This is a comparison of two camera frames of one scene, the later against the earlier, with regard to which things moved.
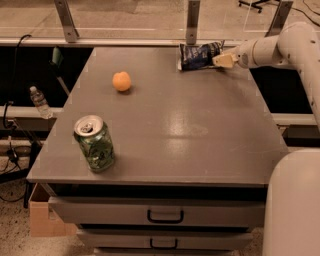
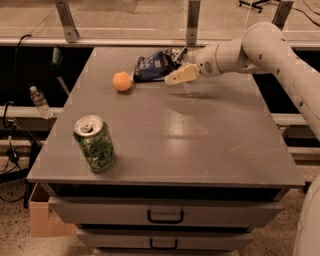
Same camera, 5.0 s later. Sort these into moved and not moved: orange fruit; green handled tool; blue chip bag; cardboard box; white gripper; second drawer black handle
Moved: white gripper; blue chip bag
Not moved: green handled tool; cardboard box; orange fruit; second drawer black handle
